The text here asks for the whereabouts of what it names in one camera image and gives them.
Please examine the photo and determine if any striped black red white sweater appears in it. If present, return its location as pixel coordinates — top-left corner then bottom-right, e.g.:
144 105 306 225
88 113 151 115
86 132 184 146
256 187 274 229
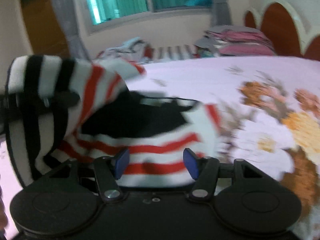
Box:
4 55 220 187

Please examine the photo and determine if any crumpled light blue clothes pile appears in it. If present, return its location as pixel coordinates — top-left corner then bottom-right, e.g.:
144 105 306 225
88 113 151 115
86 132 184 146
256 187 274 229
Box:
96 37 152 63

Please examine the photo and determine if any brown wooden door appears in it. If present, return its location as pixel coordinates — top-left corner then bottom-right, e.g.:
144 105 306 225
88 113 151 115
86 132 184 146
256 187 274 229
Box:
20 0 70 57

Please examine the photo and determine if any pink floral bed sheet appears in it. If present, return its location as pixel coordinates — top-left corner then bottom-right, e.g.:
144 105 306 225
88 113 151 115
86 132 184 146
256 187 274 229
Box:
9 56 319 239

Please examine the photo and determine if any colourful floral cloth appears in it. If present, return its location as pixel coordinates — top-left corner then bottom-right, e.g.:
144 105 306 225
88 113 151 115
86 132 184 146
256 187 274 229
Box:
196 48 217 58

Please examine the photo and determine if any left grey curtain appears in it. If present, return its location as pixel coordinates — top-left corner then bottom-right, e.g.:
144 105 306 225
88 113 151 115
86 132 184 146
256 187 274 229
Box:
50 0 89 60

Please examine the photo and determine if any grey curtain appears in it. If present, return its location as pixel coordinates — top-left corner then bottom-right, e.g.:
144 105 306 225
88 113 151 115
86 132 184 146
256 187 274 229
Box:
210 0 232 27
50 0 89 60

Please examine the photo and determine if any grey white striped mattress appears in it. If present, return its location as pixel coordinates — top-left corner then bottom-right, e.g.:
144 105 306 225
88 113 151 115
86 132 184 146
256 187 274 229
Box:
150 44 197 62

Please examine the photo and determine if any folded pink grey bedding stack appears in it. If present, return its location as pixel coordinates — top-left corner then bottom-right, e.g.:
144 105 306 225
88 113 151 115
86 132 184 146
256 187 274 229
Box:
194 25 276 57

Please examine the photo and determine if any right grey curtain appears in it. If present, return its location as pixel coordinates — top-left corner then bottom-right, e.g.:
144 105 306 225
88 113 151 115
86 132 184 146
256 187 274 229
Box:
210 0 232 27

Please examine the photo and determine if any red white scalloped headboard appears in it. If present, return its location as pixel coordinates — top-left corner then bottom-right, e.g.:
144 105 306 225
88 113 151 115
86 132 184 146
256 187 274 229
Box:
244 1 319 61

